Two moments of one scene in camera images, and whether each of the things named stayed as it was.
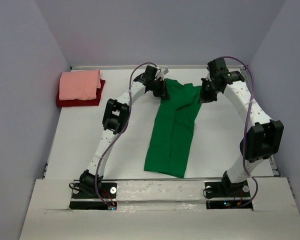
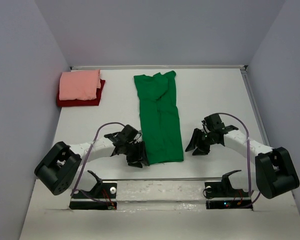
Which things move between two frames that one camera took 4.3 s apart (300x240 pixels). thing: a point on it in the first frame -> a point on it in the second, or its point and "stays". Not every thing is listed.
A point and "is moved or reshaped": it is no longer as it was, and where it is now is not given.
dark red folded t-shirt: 61,103 stays
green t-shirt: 171,136 is moved or reshaped
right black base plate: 220,189 stays
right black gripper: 204,98 -> 196,135
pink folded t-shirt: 79,85 stays
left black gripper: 162,93 -> 140,155
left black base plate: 108,192 stays
